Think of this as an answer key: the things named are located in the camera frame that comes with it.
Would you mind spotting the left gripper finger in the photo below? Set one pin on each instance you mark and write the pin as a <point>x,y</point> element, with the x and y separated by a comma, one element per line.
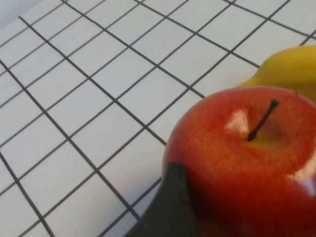
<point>170,209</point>

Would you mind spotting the yellow plastic banana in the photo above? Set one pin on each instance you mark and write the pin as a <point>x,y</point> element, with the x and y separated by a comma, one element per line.
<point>291,69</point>

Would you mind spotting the red plastic apple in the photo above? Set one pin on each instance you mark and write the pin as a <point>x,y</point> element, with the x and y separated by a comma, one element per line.
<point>234,172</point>

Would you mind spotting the white grid tablecloth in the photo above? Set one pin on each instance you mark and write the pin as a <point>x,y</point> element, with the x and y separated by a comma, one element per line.
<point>98,98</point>

